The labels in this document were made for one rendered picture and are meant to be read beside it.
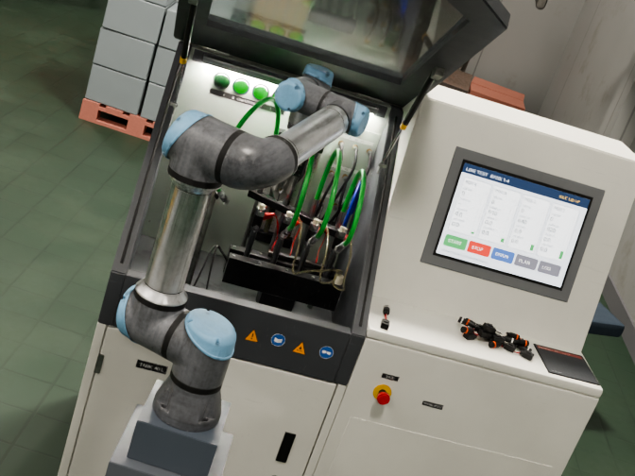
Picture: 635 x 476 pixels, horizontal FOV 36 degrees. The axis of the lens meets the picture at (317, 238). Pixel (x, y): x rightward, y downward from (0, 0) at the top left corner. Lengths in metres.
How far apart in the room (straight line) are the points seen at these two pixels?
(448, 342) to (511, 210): 0.44
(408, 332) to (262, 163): 0.94
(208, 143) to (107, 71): 4.54
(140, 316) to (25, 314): 2.11
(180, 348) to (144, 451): 0.25
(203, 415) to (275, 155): 0.60
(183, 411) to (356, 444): 0.83
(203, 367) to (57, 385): 1.77
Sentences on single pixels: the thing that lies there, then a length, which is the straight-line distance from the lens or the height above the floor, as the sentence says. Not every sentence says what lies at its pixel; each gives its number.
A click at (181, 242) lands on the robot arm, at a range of 2.04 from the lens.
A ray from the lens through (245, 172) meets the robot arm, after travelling 1.92.
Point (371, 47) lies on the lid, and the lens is 2.63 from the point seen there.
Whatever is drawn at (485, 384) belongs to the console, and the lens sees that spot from 2.78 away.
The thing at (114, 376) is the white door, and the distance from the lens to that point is 2.74.
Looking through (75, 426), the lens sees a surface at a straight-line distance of 2.85.
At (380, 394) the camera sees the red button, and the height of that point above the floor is 0.81.
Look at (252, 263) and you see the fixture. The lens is 2.78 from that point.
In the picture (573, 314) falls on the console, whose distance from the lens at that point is 3.02.
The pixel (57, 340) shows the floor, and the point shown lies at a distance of 4.07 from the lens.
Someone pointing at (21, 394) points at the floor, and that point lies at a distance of 3.73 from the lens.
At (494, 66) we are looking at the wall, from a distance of 10.35.
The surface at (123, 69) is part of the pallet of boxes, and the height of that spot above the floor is 0.40.
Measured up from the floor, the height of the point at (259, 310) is 0.95.
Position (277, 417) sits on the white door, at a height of 0.64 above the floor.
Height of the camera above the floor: 2.12
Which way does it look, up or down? 22 degrees down
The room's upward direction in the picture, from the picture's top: 19 degrees clockwise
